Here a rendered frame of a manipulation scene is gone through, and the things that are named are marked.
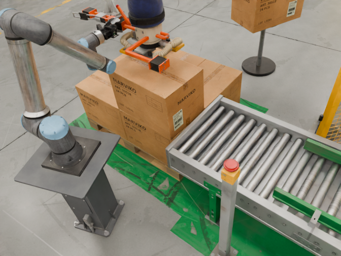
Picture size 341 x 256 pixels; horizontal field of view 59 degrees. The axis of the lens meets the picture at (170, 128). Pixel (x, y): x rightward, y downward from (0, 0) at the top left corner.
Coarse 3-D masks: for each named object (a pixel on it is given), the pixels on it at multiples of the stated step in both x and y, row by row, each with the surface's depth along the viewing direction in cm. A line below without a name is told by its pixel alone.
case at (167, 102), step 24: (120, 72) 217; (144, 72) 214; (168, 72) 211; (192, 72) 208; (120, 96) 234; (144, 96) 208; (168, 96) 193; (192, 96) 215; (144, 120) 230; (168, 120) 206; (192, 120) 231
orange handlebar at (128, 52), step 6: (96, 12) 220; (108, 18) 210; (126, 24) 202; (156, 36) 188; (162, 36) 186; (168, 36) 186; (138, 42) 183; (132, 48) 180; (132, 54) 174; (138, 54) 173; (144, 60) 171
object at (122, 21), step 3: (120, 18) 207; (123, 18) 207; (120, 21) 204; (123, 21) 201; (117, 24) 202; (120, 24) 201; (123, 24) 202; (117, 27) 205; (120, 27) 203; (123, 27) 203; (123, 30) 204
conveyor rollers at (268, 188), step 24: (240, 120) 227; (216, 144) 212; (264, 144) 208; (216, 168) 199; (264, 168) 194; (312, 168) 192; (336, 168) 189; (264, 192) 182; (288, 192) 182; (336, 192) 179
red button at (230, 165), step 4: (228, 160) 140; (232, 160) 140; (224, 164) 140; (228, 164) 139; (232, 164) 138; (236, 164) 138; (224, 168) 139; (228, 168) 137; (232, 168) 137; (236, 168) 137
